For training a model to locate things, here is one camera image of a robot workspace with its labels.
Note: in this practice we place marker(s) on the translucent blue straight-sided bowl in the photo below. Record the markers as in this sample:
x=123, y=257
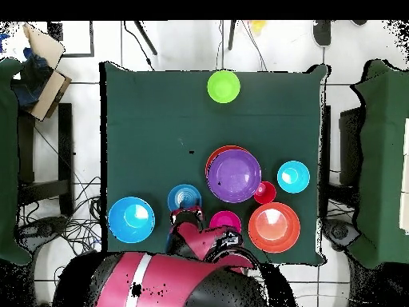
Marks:
x=184, y=195

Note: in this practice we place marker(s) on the purple bowl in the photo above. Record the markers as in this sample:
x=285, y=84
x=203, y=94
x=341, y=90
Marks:
x=234, y=176

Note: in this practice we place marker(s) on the orange bowl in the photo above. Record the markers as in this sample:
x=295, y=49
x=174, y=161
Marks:
x=274, y=227
x=213, y=153

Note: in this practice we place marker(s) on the small green bowl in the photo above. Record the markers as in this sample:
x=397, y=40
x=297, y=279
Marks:
x=223, y=87

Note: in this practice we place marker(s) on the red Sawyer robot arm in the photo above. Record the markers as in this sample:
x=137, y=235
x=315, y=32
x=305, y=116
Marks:
x=166, y=281

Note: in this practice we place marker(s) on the pink bowl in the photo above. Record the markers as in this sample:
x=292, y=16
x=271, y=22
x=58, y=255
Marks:
x=225, y=220

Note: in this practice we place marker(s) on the large blue bowl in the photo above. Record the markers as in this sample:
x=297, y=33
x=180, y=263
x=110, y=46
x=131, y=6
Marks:
x=131, y=220

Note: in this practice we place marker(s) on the red cup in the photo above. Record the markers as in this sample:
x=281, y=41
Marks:
x=266, y=193

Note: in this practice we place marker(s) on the dark green tablecloth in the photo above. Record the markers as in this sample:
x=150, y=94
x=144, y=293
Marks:
x=143, y=128

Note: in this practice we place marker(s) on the small blue ribbed bowl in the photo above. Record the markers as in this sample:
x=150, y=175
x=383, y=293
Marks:
x=293, y=177

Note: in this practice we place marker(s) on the black stand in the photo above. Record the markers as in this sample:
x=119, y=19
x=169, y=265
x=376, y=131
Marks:
x=65, y=144

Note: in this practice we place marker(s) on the black tripod leg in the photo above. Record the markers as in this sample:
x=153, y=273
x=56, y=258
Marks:
x=231, y=35
x=145, y=37

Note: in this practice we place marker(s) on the cardboard box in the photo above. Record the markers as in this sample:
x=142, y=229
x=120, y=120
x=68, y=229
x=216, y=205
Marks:
x=48, y=96

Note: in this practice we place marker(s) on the green cloth side table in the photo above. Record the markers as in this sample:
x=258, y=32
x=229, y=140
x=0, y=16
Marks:
x=8, y=160
x=383, y=160

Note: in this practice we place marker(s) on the yellow object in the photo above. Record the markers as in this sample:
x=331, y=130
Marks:
x=257, y=26

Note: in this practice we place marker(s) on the dark blue cloth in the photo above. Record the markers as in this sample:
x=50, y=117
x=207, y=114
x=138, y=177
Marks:
x=32, y=80

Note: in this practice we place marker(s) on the person's black shoe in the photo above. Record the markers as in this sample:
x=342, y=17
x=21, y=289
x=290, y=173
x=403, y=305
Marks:
x=359, y=22
x=322, y=33

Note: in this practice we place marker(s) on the black metal frame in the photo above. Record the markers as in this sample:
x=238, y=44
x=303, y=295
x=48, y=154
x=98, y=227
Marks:
x=91, y=38

